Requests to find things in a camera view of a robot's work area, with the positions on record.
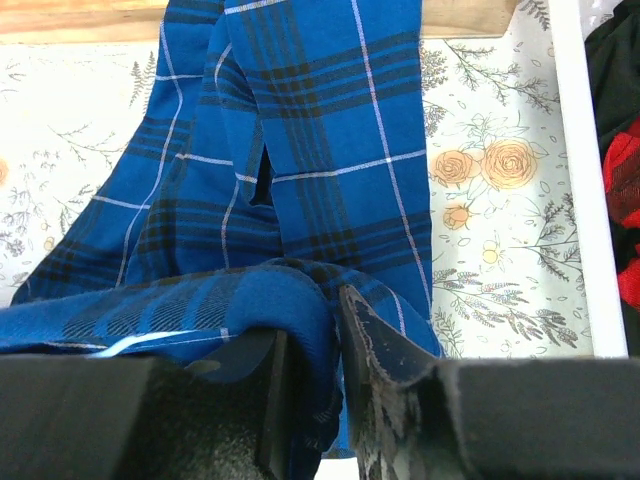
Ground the blue plaid shirt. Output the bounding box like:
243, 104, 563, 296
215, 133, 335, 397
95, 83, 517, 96
1, 1, 441, 479

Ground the red plaid shirt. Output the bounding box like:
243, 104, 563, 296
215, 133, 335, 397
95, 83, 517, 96
603, 133, 639, 310

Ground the wooden clothes rack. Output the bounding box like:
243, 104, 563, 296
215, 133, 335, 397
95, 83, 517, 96
1, 0, 518, 45

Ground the black shirt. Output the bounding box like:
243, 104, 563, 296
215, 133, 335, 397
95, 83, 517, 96
585, 1, 639, 154

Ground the blue shirt wire hanger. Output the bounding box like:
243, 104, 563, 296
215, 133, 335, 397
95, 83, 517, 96
87, 328, 230, 359

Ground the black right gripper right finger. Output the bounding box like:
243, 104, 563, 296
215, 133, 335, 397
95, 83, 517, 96
340, 286, 639, 479

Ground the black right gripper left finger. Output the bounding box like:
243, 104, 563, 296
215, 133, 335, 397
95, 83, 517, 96
1, 329, 289, 479

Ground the white plastic basket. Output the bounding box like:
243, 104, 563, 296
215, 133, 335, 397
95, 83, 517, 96
549, 0, 628, 358

